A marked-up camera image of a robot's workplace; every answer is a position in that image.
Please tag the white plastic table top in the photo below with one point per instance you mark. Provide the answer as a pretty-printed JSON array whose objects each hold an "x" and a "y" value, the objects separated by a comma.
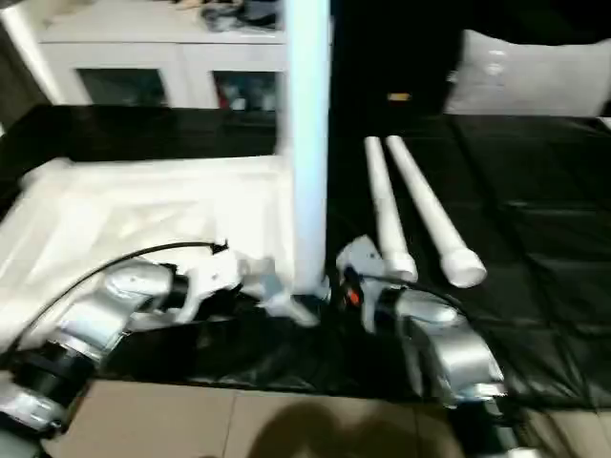
[{"x": 119, "y": 200}]

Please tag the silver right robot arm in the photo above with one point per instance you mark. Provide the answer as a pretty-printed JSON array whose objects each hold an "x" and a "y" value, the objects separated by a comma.
[{"x": 453, "y": 353}]

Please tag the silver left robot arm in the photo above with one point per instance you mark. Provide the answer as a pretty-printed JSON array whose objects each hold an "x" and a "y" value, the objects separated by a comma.
[{"x": 90, "y": 319}]

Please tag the black work mat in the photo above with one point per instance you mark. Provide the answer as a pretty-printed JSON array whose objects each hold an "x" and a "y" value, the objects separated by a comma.
[{"x": 525, "y": 191}]

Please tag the white glass-door cabinet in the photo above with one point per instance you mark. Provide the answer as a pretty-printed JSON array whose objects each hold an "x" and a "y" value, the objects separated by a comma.
[{"x": 143, "y": 62}]

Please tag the grey cushion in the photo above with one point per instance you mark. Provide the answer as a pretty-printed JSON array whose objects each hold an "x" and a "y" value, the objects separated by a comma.
[{"x": 530, "y": 76}]

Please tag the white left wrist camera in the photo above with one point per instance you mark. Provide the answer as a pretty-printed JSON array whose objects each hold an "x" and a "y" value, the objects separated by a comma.
[{"x": 210, "y": 276}]

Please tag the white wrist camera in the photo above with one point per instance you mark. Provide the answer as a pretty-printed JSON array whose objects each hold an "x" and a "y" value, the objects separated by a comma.
[
  {"x": 358, "y": 253},
  {"x": 210, "y": 276}
]

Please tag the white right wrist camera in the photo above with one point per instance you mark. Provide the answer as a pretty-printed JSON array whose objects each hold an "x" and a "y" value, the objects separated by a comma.
[{"x": 358, "y": 253}]

